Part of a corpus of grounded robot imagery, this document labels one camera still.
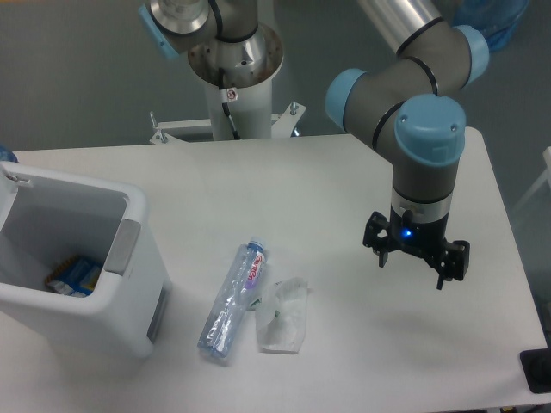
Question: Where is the white frame at right edge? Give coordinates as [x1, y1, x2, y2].
[512, 147, 550, 214]

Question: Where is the blue object at left edge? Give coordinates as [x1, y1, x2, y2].
[0, 145, 19, 163]

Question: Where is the black clamp at table edge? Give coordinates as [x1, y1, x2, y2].
[519, 348, 550, 394]

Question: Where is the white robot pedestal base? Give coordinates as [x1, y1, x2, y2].
[149, 23, 307, 145]

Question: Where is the blue snack packet in bin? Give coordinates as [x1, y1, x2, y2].
[44, 256, 102, 298]

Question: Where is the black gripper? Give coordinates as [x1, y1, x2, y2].
[362, 197, 470, 290]

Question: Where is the clear plastic water bottle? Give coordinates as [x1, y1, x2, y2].
[197, 237, 266, 364]

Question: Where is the blue plastic bag on floor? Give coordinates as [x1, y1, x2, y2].
[453, 0, 530, 52]

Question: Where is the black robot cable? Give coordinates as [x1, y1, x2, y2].
[216, 66, 241, 141]

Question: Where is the white trash can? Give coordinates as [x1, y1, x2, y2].
[1, 162, 171, 358]

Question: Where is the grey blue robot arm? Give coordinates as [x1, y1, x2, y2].
[139, 1, 489, 283]

